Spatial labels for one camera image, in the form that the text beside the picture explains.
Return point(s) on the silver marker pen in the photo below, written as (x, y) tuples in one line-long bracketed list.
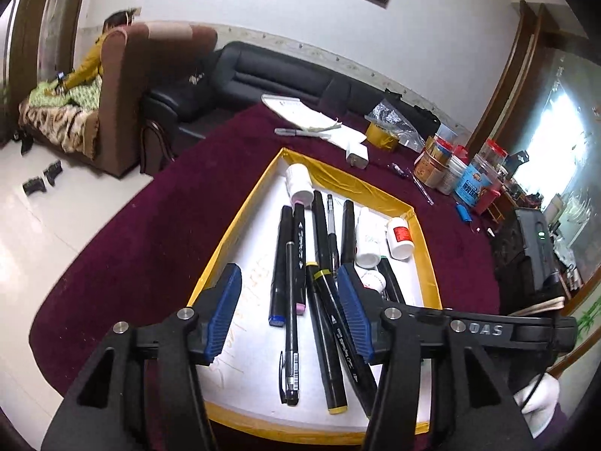
[(296, 131)]

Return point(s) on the large white pill bottle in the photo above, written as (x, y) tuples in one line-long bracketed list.
[(299, 181)]

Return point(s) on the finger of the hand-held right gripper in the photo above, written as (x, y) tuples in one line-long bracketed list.
[(429, 320)]

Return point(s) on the small blue capped tube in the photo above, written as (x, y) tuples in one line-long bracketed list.
[(396, 168)]

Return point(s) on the wooden framed glass partition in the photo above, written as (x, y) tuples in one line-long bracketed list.
[(563, 127)]

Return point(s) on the black marker yellow ends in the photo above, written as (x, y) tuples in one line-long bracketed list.
[(324, 347)]

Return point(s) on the clear jar peach label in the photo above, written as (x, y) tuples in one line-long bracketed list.
[(429, 169)]

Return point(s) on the person's right forearm purple sleeve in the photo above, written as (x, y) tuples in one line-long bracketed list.
[(554, 434)]

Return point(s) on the black marker yellow band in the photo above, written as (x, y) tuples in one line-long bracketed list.
[(342, 333)]

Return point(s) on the white bottle red label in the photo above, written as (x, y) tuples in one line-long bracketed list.
[(400, 239)]

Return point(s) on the blue cartoon label jar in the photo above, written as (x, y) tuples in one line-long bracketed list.
[(474, 188)]

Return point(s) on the brown armchair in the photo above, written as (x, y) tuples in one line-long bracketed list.
[(126, 103)]

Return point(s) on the black marker pink ends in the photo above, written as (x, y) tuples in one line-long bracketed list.
[(299, 253)]

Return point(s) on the white charger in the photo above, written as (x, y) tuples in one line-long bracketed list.
[(358, 155)]

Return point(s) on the dark carved wooden cabinet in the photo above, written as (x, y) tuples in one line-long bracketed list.
[(509, 263)]

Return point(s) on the white plastic jar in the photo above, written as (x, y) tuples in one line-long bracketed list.
[(455, 176)]

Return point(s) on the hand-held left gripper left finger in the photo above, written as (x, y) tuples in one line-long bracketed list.
[(225, 310)]

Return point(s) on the black gel pen with clip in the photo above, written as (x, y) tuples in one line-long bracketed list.
[(291, 319)]

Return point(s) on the person's right hand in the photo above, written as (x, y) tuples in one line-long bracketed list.
[(540, 404)]

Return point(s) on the thin black pen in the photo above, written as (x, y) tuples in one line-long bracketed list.
[(332, 225)]

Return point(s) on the clear jar red lid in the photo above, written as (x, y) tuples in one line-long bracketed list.
[(493, 152)]

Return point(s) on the plain white bottle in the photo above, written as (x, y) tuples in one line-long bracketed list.
[(368, 239)]

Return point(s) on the green patterned blanket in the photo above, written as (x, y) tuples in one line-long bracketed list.
[(61, 108)]

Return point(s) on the white paper sheet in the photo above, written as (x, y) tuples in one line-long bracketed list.
[(345, 136)]

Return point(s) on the clear plastic bag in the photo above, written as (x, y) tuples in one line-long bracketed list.
[(394, 120)]

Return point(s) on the black leather sofa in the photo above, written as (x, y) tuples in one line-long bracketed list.
[(281, 75)]

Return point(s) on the wooden framed glass door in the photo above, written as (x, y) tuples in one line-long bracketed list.
[(51, 23)]

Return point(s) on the green bamboo wall decal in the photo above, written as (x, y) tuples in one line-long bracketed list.
[(589, 322)]

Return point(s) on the small white pen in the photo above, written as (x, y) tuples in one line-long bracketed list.
[(422, 187)]

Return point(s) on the yellow tray white inside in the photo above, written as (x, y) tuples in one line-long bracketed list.
[(253, 253)]

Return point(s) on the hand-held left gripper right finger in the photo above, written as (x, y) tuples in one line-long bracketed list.
[(354, 310)]

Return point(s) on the black shoe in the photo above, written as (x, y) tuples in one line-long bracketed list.
[(54, 171), (35, 187), (23, 141)]

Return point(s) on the maroon table cloth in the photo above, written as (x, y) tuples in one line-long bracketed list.
[(188, 206)]

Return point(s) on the brown handbag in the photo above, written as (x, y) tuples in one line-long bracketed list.
[(155, 145)]

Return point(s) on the black marker blue ends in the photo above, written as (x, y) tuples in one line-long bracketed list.
[(281, 263)]

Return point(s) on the gold tape roll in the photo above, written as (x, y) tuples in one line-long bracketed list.
[(382, 135)]

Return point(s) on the white notepad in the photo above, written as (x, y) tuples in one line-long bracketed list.
[(300, 110)]

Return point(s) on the gold jar blue red lid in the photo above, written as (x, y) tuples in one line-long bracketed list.
[(443, 143)]

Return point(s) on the plain black marker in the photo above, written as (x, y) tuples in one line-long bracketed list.
[(319, 230)]

